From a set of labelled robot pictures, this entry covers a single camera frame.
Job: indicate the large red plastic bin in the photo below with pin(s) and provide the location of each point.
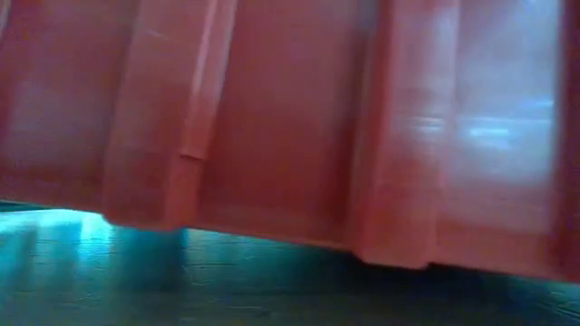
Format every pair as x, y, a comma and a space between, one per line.
290, 113

